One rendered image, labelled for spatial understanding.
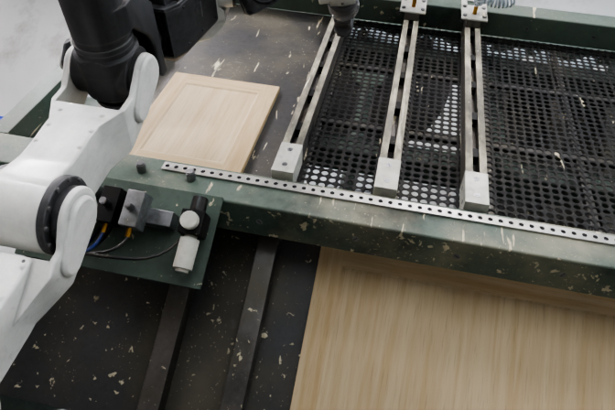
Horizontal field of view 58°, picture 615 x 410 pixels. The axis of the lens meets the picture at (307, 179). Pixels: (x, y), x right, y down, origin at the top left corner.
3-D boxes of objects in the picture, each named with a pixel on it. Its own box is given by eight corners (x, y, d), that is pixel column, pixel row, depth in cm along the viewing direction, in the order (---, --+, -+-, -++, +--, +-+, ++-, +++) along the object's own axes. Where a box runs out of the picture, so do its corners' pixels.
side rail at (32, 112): (1, 158, 170) (-12, 130, 162) (149, 5, 250) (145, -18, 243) (19, 162, 169) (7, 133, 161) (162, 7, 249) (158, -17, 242)
